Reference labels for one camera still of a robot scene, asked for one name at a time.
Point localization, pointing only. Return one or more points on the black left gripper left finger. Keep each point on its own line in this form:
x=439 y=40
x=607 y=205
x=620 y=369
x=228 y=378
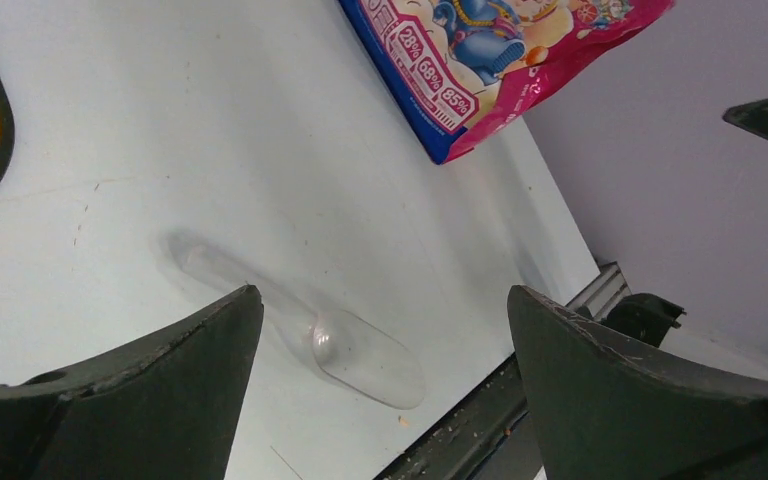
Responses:
x=163 y=406

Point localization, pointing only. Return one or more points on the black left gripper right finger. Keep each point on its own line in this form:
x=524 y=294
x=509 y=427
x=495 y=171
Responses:
x=608 y=406

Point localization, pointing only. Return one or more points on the clear plastic scoop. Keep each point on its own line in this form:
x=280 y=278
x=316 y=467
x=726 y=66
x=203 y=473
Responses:
x=335 y=344

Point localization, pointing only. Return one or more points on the pink blue pet food bag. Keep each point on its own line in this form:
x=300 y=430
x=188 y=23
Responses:
x=462 y=70

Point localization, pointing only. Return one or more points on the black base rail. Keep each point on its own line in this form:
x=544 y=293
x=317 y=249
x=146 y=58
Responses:
x=462 y=442

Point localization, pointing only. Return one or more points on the aluminium frame rail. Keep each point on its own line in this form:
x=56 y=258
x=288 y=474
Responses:
x=597 y=299

